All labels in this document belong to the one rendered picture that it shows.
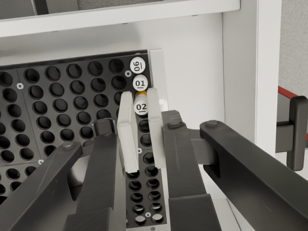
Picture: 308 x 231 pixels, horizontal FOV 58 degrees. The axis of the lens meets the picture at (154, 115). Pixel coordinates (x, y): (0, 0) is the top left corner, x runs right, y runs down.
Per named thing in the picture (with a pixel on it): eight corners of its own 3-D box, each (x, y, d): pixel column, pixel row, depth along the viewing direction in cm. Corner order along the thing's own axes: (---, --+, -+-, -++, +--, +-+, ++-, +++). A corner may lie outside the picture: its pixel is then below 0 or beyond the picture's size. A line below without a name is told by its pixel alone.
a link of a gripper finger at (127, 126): (139, 172, 16) (125, 174, 16) (137, 126, 22) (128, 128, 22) (130, 123, 15) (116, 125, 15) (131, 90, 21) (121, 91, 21)
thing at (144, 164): (147, 52, 24) (147, 53, 23) (166, 219, 30) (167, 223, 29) (126, 55, 24) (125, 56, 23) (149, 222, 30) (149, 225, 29)
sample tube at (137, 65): (144, 51, 26) (144, 57, 22) (145, 63, 27) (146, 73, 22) (131, 52, 26) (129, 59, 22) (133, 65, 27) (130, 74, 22)
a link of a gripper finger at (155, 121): (148, 120, 15) (162, 118, 15) (146, 88, 21) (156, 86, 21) (155, 170, 16) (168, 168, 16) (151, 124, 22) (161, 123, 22)
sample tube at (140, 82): (146, 79, 27) (147, 91, 23) (134, 79, 27) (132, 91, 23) (146, 67, 27) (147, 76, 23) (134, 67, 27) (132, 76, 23)
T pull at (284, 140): (302, 93, 25) (310, 97, 24) (296, 166, 28) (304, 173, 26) (262, 97, 25) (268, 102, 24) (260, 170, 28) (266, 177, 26)
